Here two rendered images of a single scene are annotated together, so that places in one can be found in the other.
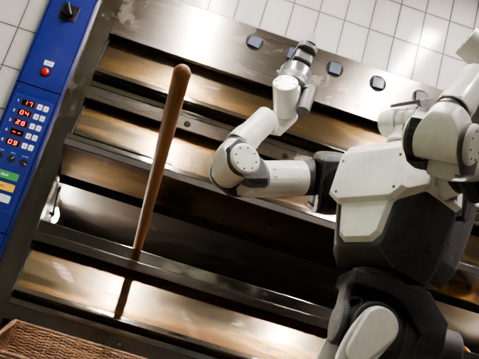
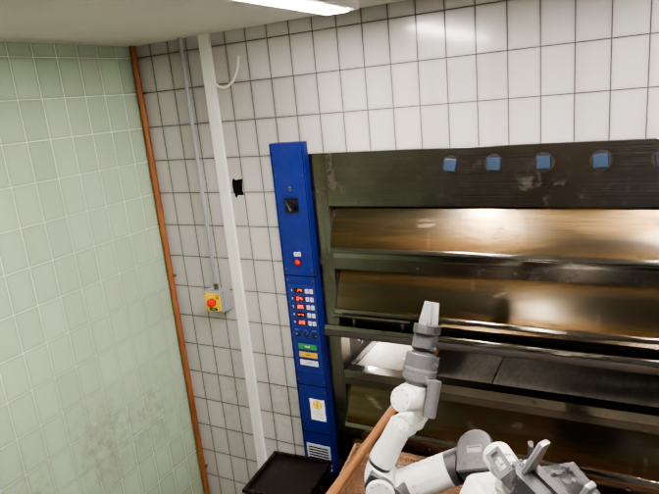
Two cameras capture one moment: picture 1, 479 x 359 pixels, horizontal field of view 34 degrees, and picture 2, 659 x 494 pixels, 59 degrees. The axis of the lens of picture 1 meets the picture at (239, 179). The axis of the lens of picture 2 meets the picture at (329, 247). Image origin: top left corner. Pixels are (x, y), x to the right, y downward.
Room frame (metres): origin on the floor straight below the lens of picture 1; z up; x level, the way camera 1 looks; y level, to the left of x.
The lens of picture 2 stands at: (0.57, -0.68, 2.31)
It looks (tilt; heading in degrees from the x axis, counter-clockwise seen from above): 14 degrees down; 34
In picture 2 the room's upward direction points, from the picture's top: 5 degrees counter-clockwise
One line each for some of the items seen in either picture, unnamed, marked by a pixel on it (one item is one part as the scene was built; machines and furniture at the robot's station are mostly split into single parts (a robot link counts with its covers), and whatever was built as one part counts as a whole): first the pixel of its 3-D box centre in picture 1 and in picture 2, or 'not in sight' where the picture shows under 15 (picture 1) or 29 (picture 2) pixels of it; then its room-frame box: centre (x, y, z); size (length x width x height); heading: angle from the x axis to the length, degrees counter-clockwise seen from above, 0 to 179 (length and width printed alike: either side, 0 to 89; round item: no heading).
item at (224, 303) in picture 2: not in sight; (217, 299); (2.38, 1.18, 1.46); 0.10 x 0.07 x 0.10; 95
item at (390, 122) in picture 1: (402, 125); (505, 471); (1.69, -0.34, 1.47); 0.10 x 0.07 x 0.09; 39
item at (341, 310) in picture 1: (396, 325); not in sight; (1.71, -0.43, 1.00); 0.28 x 0.13 x 0.18; 96
